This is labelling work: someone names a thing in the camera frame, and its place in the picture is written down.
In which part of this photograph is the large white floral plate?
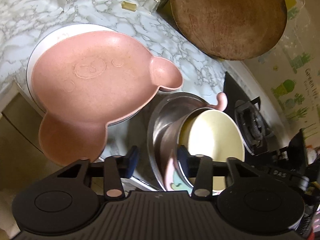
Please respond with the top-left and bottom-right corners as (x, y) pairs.
(26, 23), (140, 127)

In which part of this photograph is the round wooden cutting board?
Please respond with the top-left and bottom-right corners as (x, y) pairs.
(170, 0), (287, 61)

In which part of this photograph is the small yellow block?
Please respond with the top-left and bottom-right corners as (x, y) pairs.
(121, 1), (137, 12)

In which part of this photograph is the pink steel-lined pot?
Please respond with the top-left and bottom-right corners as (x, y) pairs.
(162, 92), (247, 198)

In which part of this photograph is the black gas stove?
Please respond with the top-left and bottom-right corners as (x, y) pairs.
(222, 71), (310, 170)

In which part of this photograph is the plant wall sticker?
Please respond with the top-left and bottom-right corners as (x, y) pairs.
(257, 2), (320, 130)

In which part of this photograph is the pink bear-shaped plate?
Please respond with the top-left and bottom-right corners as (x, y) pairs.
(31, 30), (184, 167)

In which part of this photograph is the stainless steel bowl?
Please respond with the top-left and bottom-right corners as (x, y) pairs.
(147, 92), (215, 193)

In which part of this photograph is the black wok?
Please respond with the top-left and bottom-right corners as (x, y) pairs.
(287, 128), (316, 167)

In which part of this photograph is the cream bowl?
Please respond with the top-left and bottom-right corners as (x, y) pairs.
(179, 109), (245, 193)

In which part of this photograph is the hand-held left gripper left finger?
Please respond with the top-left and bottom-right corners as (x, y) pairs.
(54, 145), (139, 201)

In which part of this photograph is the yellow cutting board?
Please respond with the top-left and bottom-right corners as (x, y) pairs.
(156, 0), (298, 22)

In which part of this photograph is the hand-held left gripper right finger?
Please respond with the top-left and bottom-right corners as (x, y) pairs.
(178, 147), (253, 198)

